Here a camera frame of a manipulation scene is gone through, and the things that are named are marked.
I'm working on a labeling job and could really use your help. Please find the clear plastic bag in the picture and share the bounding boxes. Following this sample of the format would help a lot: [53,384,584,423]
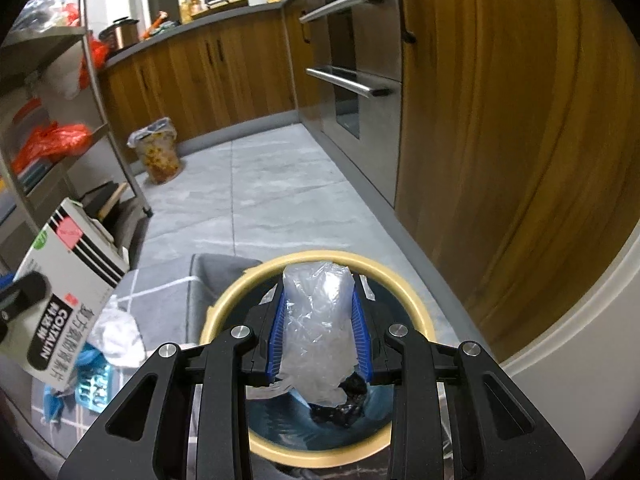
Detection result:
[273,261,368,428]

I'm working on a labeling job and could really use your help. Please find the white medicine box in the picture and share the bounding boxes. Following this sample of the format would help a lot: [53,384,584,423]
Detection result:
[1,198,129,390]

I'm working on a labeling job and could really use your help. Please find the light blue face mask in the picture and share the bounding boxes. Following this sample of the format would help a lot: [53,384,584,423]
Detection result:
[42,344,104,424]

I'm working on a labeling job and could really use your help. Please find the blue blister pill pack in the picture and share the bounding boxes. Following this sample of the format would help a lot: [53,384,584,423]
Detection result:
[75,356,113,414]

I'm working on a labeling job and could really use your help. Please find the wooden kitchen cabinets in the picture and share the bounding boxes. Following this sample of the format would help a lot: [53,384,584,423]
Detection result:
[99,0,639,359]

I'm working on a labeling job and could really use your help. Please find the teal bin with yellow rim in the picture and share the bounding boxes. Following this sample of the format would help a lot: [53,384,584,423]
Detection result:
[200,249,435,468]

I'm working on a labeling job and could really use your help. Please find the white crumpled tissue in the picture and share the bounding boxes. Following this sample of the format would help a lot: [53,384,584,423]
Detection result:
[87,295,146,368]

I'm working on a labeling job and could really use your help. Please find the orange plastic bag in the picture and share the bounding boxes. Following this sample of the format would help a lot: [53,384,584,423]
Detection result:
[11,122,93,174]

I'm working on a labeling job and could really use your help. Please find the metal storage rack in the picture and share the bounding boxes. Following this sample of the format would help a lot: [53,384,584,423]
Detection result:
[1,0,152,273]

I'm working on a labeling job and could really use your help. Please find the plastic jar with orange lid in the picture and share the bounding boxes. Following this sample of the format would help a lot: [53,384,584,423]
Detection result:
[10,98,50,143]

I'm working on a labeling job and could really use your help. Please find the patterned waste basket with liner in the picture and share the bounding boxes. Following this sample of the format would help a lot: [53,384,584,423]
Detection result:
[127,117,182,185]

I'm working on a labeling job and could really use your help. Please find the steel rice cooker pot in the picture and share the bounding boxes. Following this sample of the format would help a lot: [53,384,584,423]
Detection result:
[99,16,139,53]

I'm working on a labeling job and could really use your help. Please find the stainless steel built-in oven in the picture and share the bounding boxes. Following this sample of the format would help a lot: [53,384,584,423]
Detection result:
[299,0,402,204]

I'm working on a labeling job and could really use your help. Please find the grey countertop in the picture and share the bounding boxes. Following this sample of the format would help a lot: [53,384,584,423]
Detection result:
[104,0,294,70]

